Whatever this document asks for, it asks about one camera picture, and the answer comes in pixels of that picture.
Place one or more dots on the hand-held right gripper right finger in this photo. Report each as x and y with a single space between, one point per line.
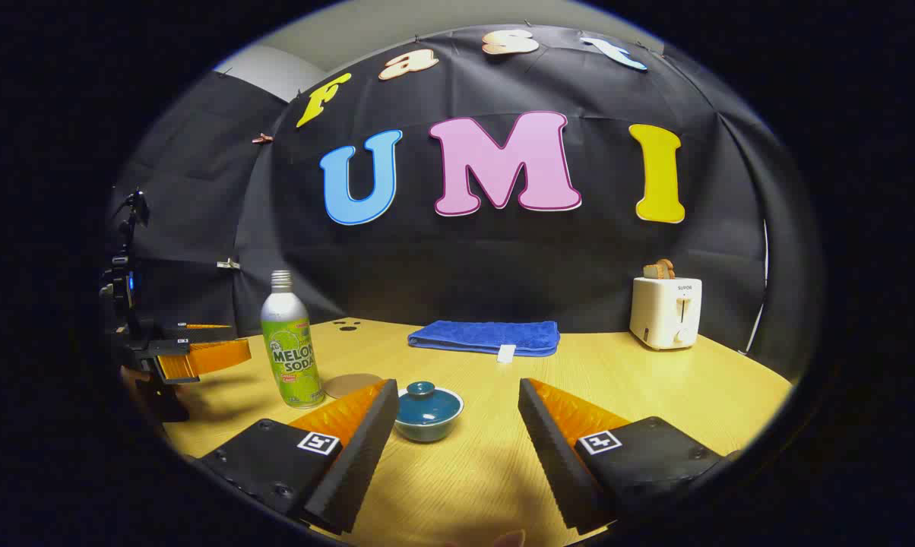
552 456

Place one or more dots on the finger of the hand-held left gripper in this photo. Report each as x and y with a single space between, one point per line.
214 355
199 333

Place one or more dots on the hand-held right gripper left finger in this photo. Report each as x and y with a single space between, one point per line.
366 456

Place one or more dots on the round brown coaster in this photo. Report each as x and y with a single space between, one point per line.
347 384

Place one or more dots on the green label metal water bottle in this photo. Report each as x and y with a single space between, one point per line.
290 349

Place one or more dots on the teal teacup lid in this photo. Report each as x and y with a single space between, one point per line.
427 406

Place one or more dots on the metal clip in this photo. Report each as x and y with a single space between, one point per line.
228 264

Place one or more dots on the folded blue towel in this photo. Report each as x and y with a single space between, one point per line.
480 336

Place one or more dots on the white toaster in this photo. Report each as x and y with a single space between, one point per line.
663 315

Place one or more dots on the black backdrop cloth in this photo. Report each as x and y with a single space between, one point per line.
503 258

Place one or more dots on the toast slice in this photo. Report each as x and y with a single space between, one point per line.
659 270

